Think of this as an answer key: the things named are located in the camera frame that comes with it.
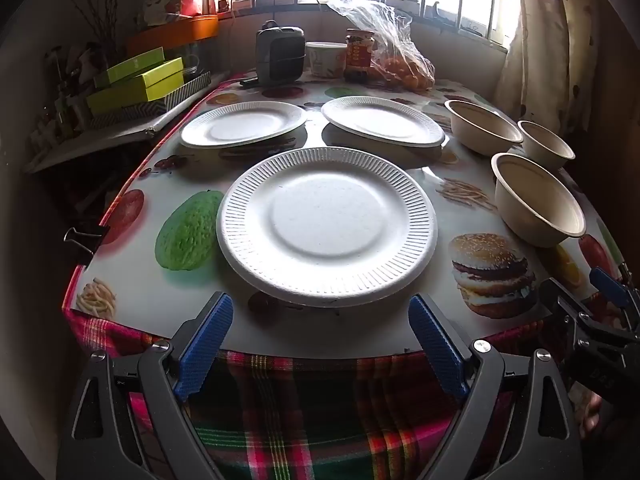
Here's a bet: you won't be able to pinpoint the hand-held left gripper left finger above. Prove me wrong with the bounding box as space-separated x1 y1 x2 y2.
56 291 234 480

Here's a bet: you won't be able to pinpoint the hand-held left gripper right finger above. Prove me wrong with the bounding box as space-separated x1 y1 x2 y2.
407 294 585 480

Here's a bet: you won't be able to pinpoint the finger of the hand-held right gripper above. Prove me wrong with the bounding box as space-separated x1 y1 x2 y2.
589 266 640 332
538 277 627 349

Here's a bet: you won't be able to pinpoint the small beige paper bowl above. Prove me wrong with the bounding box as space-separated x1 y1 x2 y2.
517 120 576 171

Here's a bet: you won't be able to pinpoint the large white paper plate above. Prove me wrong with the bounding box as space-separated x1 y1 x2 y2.
216 147 438 308

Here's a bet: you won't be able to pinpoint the person's right hand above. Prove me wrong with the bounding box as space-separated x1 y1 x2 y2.
575 390 606 441

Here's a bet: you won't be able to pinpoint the food print vinyl tablecloth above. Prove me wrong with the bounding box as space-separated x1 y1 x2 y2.
62 77 640 361

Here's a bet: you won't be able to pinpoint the red plaid cloth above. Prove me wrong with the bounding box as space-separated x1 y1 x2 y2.
62 292 631 480

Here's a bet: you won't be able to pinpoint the black binder clip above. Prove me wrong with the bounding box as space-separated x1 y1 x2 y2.
64 225 111 256

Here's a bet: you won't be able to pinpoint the grey side shelf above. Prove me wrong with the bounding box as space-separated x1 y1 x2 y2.
25 72 231 173

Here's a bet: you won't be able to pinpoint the grey zigzag pattern box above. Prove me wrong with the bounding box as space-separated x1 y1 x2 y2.
90 71 213 128

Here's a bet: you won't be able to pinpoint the patterned curtain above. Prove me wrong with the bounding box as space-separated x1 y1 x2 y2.
492 0 606 131

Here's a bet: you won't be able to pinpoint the lime green box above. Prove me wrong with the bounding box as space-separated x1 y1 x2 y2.
87 57 185 113

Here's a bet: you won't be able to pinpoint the pile of oranges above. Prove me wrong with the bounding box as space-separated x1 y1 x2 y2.
375 55 436 92

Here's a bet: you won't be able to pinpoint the thin green box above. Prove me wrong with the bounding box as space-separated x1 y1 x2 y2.
94 47 166 88

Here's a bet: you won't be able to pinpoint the grey portable heater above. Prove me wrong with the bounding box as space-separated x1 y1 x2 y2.
255 20 307 85

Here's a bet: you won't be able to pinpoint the glass jar with red label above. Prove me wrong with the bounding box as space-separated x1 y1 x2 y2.
345 29 377 83

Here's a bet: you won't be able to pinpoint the orange box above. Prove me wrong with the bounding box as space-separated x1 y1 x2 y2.
125 15 220 56

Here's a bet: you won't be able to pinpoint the clear plastic bag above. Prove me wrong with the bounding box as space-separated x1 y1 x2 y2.
327 0 437 93

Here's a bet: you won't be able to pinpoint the dried branches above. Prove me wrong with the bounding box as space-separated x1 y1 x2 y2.
57 0 126 61

